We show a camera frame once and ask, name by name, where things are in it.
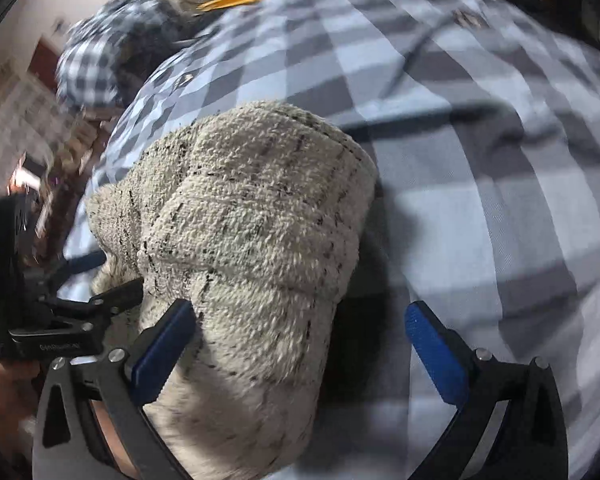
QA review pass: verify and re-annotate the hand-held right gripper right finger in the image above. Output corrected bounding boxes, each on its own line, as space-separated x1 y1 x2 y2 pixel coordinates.
404 301 568 480

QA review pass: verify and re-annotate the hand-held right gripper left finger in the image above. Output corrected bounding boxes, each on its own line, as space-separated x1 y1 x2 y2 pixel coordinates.
32 298 197 480

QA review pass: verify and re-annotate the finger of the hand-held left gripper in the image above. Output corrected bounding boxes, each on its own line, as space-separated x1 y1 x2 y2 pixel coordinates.
52 249 107 283
87 279 144 312

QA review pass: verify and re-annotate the cream plaid shirt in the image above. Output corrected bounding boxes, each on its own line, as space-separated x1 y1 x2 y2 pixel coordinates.
86 101 379 480

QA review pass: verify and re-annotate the person's left hand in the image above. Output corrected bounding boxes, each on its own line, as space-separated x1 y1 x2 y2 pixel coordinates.
0 360 43 433

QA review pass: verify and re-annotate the blue grey checkered bed blanket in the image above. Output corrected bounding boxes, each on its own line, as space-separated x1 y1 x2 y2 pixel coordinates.
62 0 600 480

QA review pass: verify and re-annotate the crumpled checkered duvet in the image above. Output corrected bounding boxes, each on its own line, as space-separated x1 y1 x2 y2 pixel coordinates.
55 0 191 116

